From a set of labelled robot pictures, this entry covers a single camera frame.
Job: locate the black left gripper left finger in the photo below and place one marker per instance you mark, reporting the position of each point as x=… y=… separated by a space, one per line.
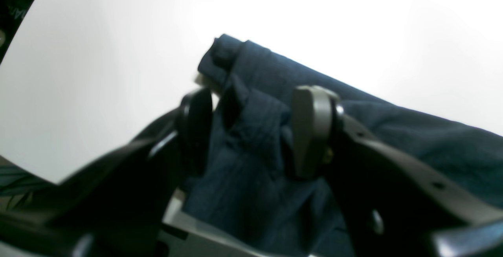
x=114 y=206

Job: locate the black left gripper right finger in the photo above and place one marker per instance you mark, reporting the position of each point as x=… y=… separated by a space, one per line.
x=393 y=205

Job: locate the dark navy T-shirt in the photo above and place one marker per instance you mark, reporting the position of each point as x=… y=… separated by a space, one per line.
x=246 y=192

